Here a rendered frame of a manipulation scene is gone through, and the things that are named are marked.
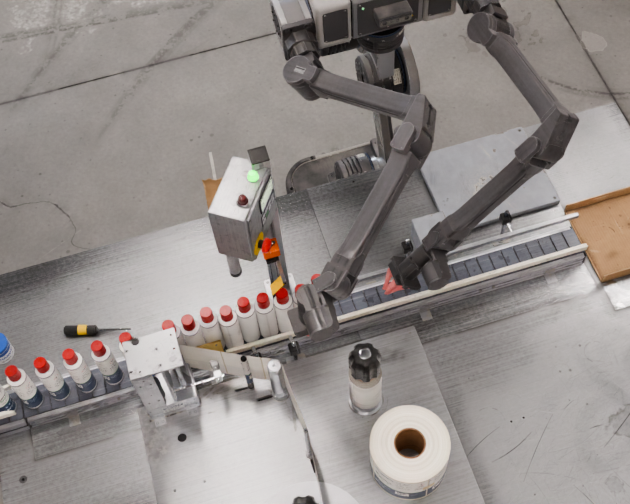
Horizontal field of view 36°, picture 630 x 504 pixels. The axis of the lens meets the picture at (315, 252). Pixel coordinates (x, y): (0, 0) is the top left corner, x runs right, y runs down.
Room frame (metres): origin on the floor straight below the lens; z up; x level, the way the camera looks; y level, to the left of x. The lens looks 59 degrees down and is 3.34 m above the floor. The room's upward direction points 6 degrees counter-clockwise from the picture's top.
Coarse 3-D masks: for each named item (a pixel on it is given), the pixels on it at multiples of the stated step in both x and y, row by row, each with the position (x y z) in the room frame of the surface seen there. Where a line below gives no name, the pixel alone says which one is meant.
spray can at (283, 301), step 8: (280, 288) 1.24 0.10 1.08; (280, 296) 1.21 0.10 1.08; (288, 296) 1.22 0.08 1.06; (280, 304) 1.21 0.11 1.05; (288, 304) 1.21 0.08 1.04; (280, 312) 1.20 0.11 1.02; (280, 320) 1.20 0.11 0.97; (288, 320) 1.20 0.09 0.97; (280, 328) 1.21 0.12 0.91; (288, 328) 1.20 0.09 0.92
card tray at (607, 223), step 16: (608, 192) 1.57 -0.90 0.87; (624, 192) 1.58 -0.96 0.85; (576, 208) 1.54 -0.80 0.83; (592, 208) 1.54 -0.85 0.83; (608, 208) 1.53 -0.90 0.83; (624, 208) 1.53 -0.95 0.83; (576, 224) 1.49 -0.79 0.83; (592, 224) 1.48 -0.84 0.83; (608, 224) 1.48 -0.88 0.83; (624, 224) 1.47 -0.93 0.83; (592, 240) 1.43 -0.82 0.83; (608, 240) 1.42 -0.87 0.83; (624, 240) 1.42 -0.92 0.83; (592, 256) 1.37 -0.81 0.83; (608, 256) 1.37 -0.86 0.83; (624, 256) 1.36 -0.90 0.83; (608, 272) 1.32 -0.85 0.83; (624, 272) 1.30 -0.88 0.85
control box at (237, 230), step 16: (240, 160) 1.38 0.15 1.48; (224, 176) 1.34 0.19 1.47; (240, 176) 1.33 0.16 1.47; (224, 192) 1.29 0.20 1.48; (240, 192) 1.29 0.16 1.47; (256, 192) 1.28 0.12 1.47; (224, 208) 1.25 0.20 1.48; (240, 208) 1.24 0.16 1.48; (256, 208) 1.25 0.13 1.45; (272, 208) 1.33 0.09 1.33; (224, 224) 1.23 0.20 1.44; (240, 224) 1.21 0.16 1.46; (256, 224) 1.24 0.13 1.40; (224, 240) 1.23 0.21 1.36; (240, 240) 1.21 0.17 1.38; (256, 240) 1.23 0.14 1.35; (240, 256) 1.22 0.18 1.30; (256, 256) 1.21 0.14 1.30
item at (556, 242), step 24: (552, 240) 1.42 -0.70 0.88; (576, 240) 1.41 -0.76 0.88; (456, 264) 1.37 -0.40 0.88; (480, 264) 1.36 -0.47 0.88; (504, 264) 1.35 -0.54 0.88; (456, 288) 1.29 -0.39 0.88; (336, 312) 1.25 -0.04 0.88; (72, 384) 1.11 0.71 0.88; (120, 384) 1.10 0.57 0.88; (24, 408) 1.06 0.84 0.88; (48, 408) 1.05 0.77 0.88
